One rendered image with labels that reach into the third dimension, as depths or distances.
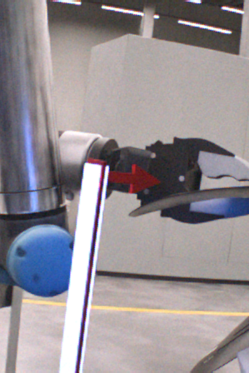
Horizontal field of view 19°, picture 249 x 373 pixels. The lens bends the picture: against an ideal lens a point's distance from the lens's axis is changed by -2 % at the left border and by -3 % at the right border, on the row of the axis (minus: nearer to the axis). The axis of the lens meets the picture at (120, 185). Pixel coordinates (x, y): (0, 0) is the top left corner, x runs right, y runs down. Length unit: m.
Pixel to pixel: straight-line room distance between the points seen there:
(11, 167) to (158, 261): 6.28
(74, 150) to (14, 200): 0.13
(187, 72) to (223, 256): 1.81
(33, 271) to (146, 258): 6.23
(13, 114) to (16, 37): 0.08
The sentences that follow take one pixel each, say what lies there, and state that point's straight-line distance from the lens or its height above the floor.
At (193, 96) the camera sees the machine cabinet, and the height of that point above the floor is 1.77.
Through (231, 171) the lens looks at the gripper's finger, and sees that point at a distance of 0.80.
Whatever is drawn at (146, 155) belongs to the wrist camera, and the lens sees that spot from 0.74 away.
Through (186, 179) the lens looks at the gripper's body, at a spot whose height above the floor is 1.18.
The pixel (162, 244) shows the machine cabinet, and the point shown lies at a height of 0.35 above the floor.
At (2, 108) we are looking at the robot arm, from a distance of 0.75.
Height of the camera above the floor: 1.21
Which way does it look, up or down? 3 degrees down
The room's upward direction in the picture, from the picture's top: 8 degrees clockwise
